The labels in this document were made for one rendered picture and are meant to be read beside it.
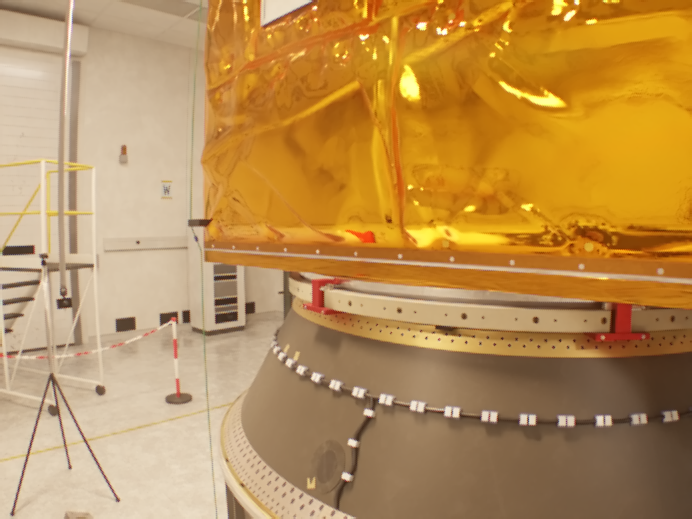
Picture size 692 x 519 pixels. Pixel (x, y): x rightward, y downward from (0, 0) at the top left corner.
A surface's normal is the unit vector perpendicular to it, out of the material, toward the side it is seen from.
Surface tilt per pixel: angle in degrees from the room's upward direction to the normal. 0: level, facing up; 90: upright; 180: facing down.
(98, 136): 90
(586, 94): 88
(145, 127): 90
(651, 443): 62
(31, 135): 90
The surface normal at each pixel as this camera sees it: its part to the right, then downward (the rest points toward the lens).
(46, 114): 0.73, 0.04
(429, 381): -0.47, -0.41
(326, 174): -0.64, -0.10
